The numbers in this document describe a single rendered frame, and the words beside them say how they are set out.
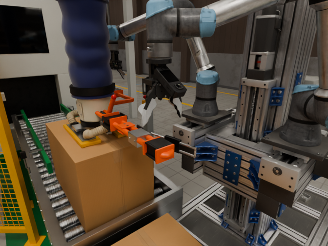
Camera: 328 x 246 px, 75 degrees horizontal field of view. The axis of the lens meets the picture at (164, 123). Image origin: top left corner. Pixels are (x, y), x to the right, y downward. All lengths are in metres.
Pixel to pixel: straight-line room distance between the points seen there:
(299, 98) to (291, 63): 0.25
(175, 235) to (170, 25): 0.93
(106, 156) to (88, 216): 0.30
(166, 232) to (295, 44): 1.06
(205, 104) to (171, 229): 0.67
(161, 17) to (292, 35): 0.70
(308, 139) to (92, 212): 0.99
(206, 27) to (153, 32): 0.15
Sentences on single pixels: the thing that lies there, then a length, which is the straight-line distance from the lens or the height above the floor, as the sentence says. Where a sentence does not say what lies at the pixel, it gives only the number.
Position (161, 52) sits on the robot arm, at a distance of 0.63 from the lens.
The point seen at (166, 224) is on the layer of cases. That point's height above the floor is 0.54.
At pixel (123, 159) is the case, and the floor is 0.89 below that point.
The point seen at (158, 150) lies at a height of 1.10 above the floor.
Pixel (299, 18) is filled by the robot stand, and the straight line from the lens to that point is 1.17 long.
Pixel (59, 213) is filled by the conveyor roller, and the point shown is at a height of 0.54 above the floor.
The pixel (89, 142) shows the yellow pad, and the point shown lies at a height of 0.97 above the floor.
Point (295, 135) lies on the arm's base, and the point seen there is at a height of 1.07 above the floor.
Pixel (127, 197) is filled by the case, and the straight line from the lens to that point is 1.21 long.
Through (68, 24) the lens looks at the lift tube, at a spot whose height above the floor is 1.50.
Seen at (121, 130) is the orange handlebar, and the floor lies 1.08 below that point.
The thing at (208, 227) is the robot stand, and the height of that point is 0.21.
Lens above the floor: 1.42
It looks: 20 degrees down
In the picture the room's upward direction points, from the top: straight up
